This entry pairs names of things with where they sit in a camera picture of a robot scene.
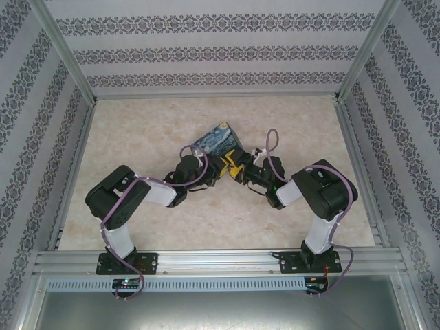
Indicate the aluminium frame corner post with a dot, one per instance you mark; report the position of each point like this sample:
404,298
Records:
368,48

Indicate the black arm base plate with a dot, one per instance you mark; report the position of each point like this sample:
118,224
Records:
292,263
148,263

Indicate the small green circuit board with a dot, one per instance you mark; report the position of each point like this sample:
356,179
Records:
127,283
317,286

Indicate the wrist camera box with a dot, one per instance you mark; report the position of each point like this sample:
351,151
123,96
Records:
196,154
257,153

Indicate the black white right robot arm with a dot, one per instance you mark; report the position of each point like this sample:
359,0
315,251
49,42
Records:
326,192

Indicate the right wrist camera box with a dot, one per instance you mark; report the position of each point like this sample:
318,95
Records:
257,153

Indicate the grey sheet metal panel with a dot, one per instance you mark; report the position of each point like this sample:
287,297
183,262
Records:
220,313

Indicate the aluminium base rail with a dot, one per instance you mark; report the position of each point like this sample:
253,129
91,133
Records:
220,261

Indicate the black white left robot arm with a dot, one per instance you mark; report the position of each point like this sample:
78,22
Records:
117,189

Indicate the starry night print box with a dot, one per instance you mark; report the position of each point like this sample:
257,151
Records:
216,139

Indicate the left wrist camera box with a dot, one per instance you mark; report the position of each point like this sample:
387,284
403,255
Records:
196,154

